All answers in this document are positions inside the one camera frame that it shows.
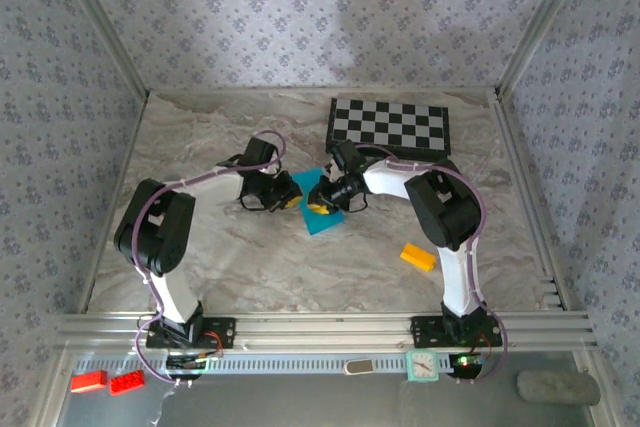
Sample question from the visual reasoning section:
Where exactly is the slotted grey cable duct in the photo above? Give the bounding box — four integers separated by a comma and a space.
74, 354, 451, 376

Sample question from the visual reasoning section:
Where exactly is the aluminium frame post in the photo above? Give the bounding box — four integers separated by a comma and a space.
494, 0, 599, 96
47, 0, 151, 98

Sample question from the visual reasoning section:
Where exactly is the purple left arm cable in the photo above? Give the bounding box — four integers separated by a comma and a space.
130, 129, 289, 389

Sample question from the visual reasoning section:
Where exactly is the aluminium table side rail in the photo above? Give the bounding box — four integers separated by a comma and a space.
492, 89, 574, 313
77, 90, 151, 314

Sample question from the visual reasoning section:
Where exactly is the black camera cable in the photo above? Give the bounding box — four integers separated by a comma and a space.
343, 190, 371, 214
214, 156, 275, 213

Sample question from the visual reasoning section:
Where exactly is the studded red toy brick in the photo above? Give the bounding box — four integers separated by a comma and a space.
108, 369, 147, 396

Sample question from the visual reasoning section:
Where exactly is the mint green alarm clock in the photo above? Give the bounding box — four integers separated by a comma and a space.
404, 349, 440, 384

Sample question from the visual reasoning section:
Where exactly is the black right camera cable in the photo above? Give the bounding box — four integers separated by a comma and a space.
343, 190, 371, 214

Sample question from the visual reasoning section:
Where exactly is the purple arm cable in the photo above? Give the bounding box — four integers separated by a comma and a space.
130, 129, 289, 389
352, 142, 510, 386

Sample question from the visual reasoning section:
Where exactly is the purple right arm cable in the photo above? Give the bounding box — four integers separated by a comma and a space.
352, 142, 510, 386

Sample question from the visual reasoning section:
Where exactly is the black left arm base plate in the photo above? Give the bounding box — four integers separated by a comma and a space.
145, 315, 237, 351

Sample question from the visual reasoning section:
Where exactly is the grey stone roll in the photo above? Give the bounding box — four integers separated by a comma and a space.
516, 370, 601, 407

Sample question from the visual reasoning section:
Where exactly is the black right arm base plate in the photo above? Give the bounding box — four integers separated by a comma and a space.
409, 315, 504, 348

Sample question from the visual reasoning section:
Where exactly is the aluminium mounting rail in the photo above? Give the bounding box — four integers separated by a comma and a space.
54, 311, 599, 353

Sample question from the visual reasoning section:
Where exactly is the smooth red brick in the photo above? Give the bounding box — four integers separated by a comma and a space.
69, 370, 109, 394

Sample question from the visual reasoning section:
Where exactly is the black and white chessboard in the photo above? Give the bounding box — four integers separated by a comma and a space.
324, 97, 451, 158

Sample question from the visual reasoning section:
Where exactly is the black left camera cable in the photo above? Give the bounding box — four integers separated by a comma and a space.
214, 156, 275, 213

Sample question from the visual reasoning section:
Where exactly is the small oval white-rimmed object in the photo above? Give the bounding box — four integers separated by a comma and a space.
342, 358, 375, 377

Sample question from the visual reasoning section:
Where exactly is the yellow rectangular block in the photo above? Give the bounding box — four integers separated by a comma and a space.
399, 241, 438, 273

